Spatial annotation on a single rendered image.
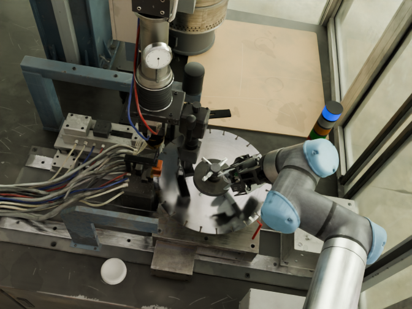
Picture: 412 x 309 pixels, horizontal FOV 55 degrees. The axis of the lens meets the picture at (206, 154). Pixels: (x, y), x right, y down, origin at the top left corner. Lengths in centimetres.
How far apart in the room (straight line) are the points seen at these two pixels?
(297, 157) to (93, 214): 51
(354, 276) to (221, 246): 51
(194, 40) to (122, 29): 84
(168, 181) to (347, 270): 56
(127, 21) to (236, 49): 100
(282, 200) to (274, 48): 114
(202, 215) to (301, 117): 68
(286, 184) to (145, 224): 39
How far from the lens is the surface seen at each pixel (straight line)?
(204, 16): 150
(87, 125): 127
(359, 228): 75
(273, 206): 72
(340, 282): 66
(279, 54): 176
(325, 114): 105
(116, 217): 98
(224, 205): 105
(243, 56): 170
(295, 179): 75
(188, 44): 162
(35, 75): 124
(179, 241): 113
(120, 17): 78
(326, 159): 78
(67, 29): 145
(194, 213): 104
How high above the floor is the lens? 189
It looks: 57 degrees down
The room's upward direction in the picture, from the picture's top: 12 degrees clockwise
